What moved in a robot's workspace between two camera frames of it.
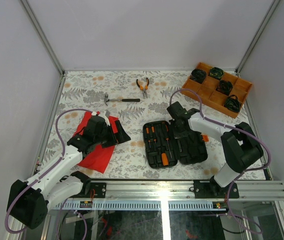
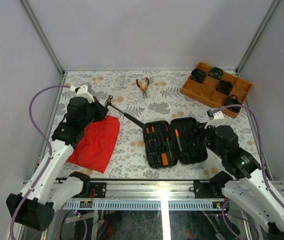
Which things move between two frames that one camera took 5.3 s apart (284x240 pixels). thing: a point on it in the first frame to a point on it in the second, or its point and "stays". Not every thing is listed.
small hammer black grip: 106,99 to 108,103
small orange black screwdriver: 147,132 stays
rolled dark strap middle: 224,87 stays
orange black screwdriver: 164,159 stays
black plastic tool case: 163,150 stays
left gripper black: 121,137 to 102,110
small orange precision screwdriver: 179,145 stays
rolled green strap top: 216,73 stays
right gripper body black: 177,133 to 208,140
